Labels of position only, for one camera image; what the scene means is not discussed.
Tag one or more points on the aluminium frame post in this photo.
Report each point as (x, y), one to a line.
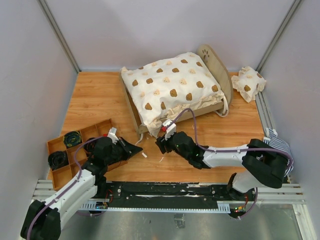
(44, 6)
(294, 7)

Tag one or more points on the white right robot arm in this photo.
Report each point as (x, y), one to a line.
(267, 162)

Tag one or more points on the right aluminium frame post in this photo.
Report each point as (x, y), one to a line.
(294, 7)

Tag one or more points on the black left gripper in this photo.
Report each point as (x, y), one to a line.
(129, 150)

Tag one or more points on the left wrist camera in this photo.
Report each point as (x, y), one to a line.
(112, 135)

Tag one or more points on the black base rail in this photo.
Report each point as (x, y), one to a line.
(169, 194)

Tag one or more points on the aluminium side rail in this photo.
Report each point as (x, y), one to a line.
(264, 112)

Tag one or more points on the wooden divided tray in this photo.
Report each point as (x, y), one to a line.
(64, 152)

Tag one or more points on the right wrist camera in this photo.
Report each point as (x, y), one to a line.
(169, 128)

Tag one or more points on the blue striped cloth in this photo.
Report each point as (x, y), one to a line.
(271, 139)

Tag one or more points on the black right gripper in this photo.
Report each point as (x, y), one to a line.
(162, 144)

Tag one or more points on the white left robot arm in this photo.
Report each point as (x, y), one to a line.
(46, 219)

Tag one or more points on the wooden pet bed frame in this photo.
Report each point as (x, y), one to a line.
(219, 70)

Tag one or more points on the small bear print pillow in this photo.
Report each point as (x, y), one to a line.
(248, 83)

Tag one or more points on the large bear print cushion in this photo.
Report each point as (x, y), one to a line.
(162, 89)

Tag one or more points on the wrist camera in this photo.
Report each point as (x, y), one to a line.
(169, 128)
(112, 135)

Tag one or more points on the left aluminium frame post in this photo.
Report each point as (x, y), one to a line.
(44, 6)

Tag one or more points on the white slotted cable duct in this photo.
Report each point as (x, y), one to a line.
(92, 205)

